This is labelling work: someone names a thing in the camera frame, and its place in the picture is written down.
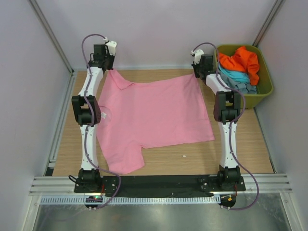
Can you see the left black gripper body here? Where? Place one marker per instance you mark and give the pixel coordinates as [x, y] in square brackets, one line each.
[109, 59]

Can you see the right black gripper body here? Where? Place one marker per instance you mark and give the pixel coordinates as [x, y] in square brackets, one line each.
[197, 69]

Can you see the pink t shirt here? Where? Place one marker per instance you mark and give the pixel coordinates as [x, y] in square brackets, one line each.
[138, 116]

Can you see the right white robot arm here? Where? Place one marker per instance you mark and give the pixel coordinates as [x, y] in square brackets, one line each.
[226, 109]

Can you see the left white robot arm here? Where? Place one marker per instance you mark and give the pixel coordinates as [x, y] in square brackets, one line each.
[87, 114]

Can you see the light blue t shirt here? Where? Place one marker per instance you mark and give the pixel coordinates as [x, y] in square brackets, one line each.
[235, 75]

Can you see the orange t shirt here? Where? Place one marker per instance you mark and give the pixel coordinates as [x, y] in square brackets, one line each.
[242, 61]

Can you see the grey blue t shirt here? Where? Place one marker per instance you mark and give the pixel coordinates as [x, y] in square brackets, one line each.
[244, 88]

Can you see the olive green plastic bin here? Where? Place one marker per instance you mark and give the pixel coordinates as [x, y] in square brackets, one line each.
[264, 85]

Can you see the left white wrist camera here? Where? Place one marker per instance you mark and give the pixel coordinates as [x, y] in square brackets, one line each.
[111, 47]

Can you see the left aluminium corner post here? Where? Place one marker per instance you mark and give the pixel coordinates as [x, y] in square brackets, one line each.
[44, 22]

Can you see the aluminium corner post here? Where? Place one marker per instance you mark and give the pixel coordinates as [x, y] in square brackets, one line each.
[275, 9]
[44, 22]

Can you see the right aluminium corner post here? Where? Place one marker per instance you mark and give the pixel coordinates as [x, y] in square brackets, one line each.
[275, 9]

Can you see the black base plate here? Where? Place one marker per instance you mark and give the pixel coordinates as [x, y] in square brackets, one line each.
[174, 186]

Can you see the slotted cable duct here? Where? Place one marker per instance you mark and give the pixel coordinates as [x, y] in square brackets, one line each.
[96, 200]

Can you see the aluminium front rail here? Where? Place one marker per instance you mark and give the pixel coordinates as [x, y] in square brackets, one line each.
[263, 183]

